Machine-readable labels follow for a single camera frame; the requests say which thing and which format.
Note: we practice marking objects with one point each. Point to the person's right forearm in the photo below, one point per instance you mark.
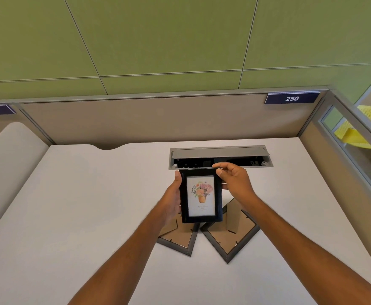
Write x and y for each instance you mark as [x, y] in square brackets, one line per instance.
[303, 254]

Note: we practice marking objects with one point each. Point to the black flower print picture frame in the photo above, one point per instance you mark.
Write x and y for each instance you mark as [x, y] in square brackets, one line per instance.
[201, 219]

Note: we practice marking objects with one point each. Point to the person's left forearm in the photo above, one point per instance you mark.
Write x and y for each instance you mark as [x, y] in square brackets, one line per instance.
[125, 260]

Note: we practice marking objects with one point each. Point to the grey framed glass side partition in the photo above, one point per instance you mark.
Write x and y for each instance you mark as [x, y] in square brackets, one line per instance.
[347, 149]

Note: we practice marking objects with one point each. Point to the beige desk partition panel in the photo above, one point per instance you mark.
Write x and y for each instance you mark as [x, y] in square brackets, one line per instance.
[160, 120]

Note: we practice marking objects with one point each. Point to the person's right hand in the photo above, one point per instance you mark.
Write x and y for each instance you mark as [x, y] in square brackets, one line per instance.
[238, 184]

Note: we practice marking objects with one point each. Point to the person's left thumb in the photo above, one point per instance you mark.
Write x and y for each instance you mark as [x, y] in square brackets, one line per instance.
[178, 180]

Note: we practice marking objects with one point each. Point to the black frame with brown backing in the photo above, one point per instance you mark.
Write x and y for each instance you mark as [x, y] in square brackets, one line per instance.
[179, 238]
[230, 241]

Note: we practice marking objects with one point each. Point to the person's left hand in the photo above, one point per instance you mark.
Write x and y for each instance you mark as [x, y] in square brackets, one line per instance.
[170, 203]

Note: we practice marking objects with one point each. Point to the person's right thumb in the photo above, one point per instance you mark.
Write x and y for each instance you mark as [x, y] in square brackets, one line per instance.
[220, 175]

